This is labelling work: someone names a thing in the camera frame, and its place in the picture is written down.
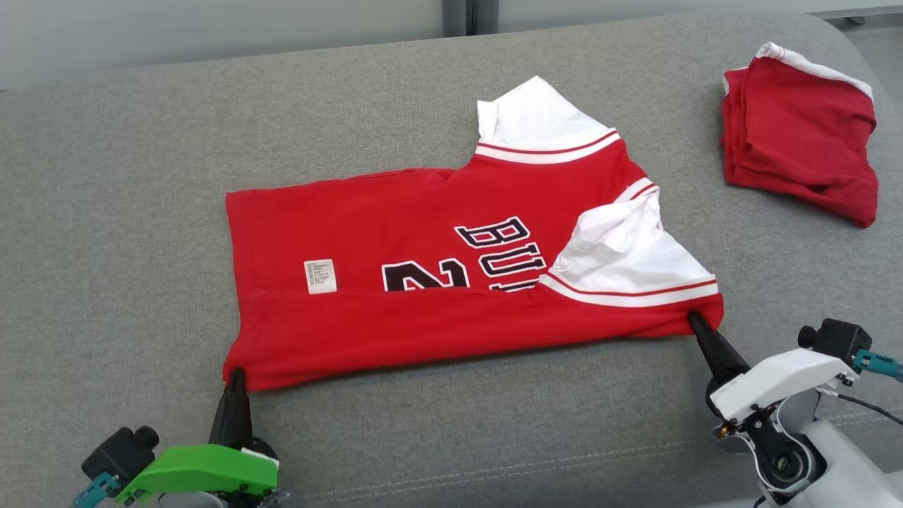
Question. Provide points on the grey metal wall post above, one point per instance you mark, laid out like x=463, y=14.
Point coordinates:
x=469, y=15

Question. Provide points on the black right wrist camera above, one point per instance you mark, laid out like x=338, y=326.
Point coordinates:
x=839, y=339

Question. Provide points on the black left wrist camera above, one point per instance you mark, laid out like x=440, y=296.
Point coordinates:
x=116, y=455

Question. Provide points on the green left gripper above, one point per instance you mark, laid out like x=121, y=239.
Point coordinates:
x=204, y=469

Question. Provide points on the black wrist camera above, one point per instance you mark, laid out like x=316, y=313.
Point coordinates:
x=839, y=339
x=116, y=455

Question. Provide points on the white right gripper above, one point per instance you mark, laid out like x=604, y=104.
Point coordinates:
x=776, y=384

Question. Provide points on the red jersey with white sleeves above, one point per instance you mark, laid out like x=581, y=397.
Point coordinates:
x=423, y=331

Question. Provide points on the grey fabric sofa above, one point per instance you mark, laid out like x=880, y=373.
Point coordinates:
x=141, y=176

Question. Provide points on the red shorts with white hem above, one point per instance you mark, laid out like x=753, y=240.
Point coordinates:
x=797, y=134

